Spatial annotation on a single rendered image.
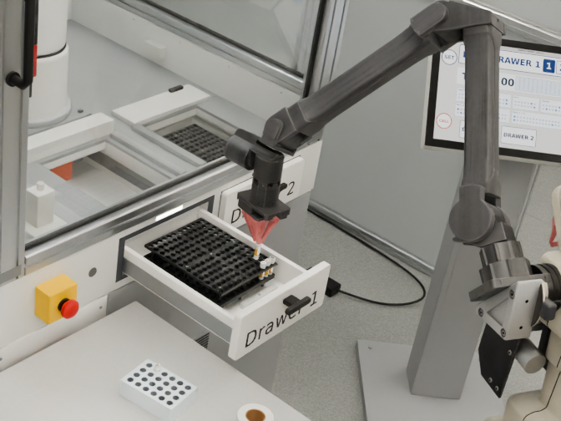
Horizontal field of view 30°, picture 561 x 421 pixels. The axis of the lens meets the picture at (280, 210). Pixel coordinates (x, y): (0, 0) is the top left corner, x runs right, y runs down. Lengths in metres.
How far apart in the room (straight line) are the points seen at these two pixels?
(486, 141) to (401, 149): 2.00
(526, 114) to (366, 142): 1.24
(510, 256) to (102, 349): 0.85
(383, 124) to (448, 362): 1.02
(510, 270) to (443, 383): 1.56
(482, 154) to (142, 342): 0.81
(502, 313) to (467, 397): 1.60
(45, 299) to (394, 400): 1.52
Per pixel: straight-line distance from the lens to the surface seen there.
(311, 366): 3.40
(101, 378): 2.10
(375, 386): 3.34
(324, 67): 2.52
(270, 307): 2.09
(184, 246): 2.24
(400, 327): 3.66
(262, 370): 3.00
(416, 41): 1.96
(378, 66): 1.98
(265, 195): 2.08
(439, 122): 2.72
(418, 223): 3.91
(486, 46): 1.91
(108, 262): 2.20
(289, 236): 2.74
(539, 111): 2.81
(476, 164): 1.85
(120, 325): 2.23
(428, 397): 3.34
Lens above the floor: 2.15
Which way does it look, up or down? 31 degrees down
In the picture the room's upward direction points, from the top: 10 degrees clockwise
